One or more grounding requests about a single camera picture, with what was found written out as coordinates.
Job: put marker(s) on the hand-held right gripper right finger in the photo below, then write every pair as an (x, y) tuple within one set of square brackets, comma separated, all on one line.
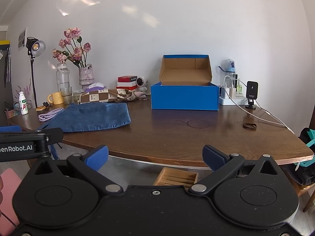
[(213, 157)]

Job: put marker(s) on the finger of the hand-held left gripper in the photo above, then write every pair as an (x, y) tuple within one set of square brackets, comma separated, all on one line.
[(11, 128), (55, 135)]

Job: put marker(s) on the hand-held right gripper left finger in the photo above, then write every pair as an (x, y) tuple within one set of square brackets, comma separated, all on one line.
[(96, 157)]

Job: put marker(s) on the patterned brocade cloth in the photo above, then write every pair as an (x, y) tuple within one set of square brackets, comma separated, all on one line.
[(93, 115)]

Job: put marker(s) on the brown checkered cloth bag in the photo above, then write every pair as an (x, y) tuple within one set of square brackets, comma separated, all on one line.
[(98, 95)]

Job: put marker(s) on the black and teal bag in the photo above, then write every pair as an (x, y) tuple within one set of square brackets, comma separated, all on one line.
[(306, 152)]

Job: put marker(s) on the small white drink bottle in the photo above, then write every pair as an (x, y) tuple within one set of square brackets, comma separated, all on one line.
[(23, 104)]

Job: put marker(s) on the small gold object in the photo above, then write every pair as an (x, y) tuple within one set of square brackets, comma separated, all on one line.
[(40, 108)]

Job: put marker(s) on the yellow mug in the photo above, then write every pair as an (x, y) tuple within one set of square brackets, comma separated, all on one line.
[(57, 98)]

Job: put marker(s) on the clear drinking glass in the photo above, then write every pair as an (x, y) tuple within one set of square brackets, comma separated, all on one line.
[(67, 95)]

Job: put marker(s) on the wooden tray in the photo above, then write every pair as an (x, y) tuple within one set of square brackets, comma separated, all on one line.
[(176, 177)]

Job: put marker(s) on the pink cushion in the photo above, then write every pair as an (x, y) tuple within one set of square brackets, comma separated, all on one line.
[(11, 189)]

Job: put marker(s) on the clear plastic water jug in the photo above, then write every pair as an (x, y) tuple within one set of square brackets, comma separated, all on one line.
[(62, 78)]

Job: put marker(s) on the white power strip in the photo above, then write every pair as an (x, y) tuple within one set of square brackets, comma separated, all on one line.
[(231, 99)]

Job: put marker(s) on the purple tissue box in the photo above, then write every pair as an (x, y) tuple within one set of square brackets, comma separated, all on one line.
[(97, 86)]

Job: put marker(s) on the vase with pink roses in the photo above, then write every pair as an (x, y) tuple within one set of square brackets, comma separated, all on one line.
[(86, 76)]

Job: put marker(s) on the blue cardboard box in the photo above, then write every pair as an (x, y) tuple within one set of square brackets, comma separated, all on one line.
[(184, 95)]

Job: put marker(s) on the small green spray bottle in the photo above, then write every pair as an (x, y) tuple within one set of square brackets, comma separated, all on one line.
[(239, 86)]

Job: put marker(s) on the black phone charger stand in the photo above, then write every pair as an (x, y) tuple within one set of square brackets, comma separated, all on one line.
[(252, 89)]

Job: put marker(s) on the red and white boxes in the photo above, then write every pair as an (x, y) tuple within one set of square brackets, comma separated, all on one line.
[(126, 82)]

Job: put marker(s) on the black studio lamp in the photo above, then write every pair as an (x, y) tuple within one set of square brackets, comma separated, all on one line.
[(34, 46)]

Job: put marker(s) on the grey blue-capped water bottle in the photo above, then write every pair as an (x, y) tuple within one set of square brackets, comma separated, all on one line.
[(227, 68)]

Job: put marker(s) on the wooden chair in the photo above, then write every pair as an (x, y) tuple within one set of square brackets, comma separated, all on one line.
[(302, 191)]

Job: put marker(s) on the small white round camera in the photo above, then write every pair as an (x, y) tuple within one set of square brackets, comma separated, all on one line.
[(142, 82)]

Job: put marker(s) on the wall poster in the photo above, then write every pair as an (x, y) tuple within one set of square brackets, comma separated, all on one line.
[(22, 39)]

